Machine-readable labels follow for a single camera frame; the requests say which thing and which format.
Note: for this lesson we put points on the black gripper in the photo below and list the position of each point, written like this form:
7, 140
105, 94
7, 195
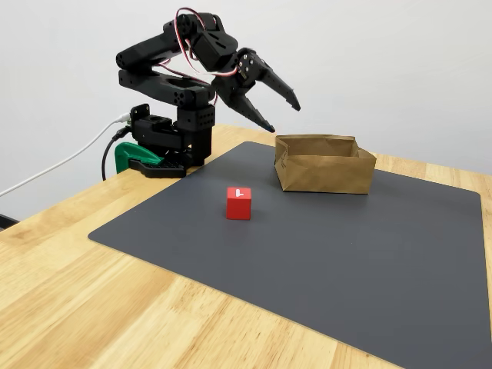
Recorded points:
233, 89

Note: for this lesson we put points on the green table clamp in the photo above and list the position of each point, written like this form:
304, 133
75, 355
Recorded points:
127, 153

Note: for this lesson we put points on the brown cardboard tray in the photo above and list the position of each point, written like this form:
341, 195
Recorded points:
326, 177

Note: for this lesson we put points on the red cube with white mark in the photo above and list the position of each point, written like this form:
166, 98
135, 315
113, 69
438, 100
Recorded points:
238, 207

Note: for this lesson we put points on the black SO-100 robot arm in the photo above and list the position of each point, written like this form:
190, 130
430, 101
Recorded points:
153, 50

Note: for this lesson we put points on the grey rectangular mat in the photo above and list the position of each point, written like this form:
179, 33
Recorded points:
307, 269

